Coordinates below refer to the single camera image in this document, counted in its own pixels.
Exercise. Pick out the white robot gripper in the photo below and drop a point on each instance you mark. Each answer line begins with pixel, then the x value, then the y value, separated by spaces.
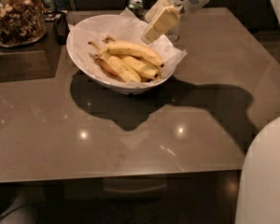
pixel 163 17

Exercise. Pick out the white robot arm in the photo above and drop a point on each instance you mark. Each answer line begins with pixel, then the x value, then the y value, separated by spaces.
pixel 218 123

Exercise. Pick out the middle yellow banana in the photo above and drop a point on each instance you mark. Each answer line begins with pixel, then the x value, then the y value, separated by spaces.
pixel 141 68

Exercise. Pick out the yellow banana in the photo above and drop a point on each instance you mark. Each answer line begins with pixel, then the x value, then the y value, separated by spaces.
pixel 121 47
pixel 114 65
pixel 141 68

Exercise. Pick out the top yellow banana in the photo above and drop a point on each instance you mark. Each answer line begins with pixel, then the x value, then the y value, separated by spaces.
pixel 121 47

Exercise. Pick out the white ceramic bowl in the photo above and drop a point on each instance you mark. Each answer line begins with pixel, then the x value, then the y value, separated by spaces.
pixel 84 52

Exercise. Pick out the front left yellow banana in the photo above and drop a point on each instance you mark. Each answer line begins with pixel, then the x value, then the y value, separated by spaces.
pixel 114 65

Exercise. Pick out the clear plastic water bottle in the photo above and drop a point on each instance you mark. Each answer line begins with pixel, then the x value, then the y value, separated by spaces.
pixel 173 34

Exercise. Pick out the green soda can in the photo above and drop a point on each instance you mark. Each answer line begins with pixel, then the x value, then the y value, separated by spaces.
pixel 136 7

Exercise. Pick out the white paper liner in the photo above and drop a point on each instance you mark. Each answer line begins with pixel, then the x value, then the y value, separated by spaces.
pixel 121 27

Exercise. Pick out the dark wooden tray stand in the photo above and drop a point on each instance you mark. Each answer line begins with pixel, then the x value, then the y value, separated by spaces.
pixel 39 60

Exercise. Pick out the glass jar of nuts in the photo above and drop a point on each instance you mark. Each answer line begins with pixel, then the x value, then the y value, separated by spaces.
pixel 21 23

